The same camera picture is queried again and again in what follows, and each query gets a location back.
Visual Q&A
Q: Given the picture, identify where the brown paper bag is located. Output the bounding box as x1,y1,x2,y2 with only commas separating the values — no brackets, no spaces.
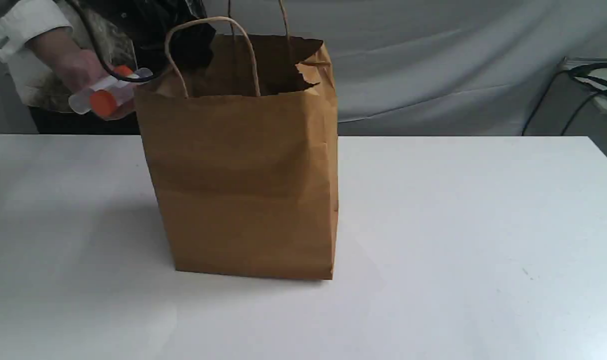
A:
135,16,339,280

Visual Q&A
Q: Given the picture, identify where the white backdrop cloth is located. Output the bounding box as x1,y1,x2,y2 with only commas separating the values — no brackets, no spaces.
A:
0,0,607,137

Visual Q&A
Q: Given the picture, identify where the clear bottle orange cap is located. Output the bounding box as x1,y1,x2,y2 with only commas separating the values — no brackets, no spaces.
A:
68,65,153,120

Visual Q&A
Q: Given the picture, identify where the black cable bundle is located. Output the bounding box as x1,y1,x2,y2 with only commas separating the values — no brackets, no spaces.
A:
522,61,607,137

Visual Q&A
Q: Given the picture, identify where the white side shelf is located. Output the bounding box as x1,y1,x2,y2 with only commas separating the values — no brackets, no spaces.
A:
561,57,607,115

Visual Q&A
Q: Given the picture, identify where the person right hand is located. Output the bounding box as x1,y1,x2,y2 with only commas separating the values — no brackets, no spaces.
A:
50,48,109,94

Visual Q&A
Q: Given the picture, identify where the person in patterned shirt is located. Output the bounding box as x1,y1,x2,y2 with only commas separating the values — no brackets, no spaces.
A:
0,0,207,136

